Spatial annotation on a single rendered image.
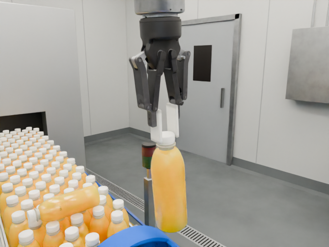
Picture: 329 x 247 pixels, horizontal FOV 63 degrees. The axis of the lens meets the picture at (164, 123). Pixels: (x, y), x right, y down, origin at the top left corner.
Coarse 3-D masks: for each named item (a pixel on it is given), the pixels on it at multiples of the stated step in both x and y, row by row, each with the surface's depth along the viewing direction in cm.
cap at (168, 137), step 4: (164, 132) 56; (168, 132) 56; (172, 132) 56; (164, 136) 54; (168, 136) 54; (172, 136) 54; (164, 140) 54; (168, 140) 54; (172, 140) 54; (160, 144) 54; (164, 144) 54; (168, 144) 54
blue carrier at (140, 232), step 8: (120, 232) 61; (128, 232) 61; (136, 232) 61; (144, 232) 61; (152, 232) 62; (160, 232) 65; (112, 240) 59; (120, 240) 58; (128, 240) 58; (136, 240) 58; (144, 240) 58; (152, 240) 60; (160, 240) 61; (168, 240) 62
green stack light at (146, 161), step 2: (142, 156) 115; (142, 158) 116; (144, 158) 115; (146, 158) 114; (148, 158) 114; (150, 158) 114; (142, 160) 116; (144, 160) 115; (146, 160) 114; (148, 160) 114; (150, 160) 114; (142, 162) 116; (144, 162) 115; (146, 162) 115; (148, 162) 115; (150, 162) 115; (142, 164) 116; (144, 164) 115; (146, 164) 115; (148, 164) 115; (150, 164) 115; (142, 166) 117; (144, 166) 116; (146, 166) 115; (148, 166) 115; (150, 166) 115
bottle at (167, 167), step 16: (160, 160) 54; (176, 160) 54; (160, 176) 55; (176, 176) 55; (160, 192) 56; (176, 192) 56; (160, 208) 57; (176, 208) 57; (160, 224) 59; (176, 224) 58
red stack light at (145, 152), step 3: (141, 147) 115; (141, 150) 116; (144, 150) 114; (147, 150) 113; (150, 150) 114; (153, 150) 114; (141, 153) 117; (144, 153) 114; (147, 153) 114; (150, 153) 114; (144, 156) 115; (147, 156) 114; (150, 156) 114
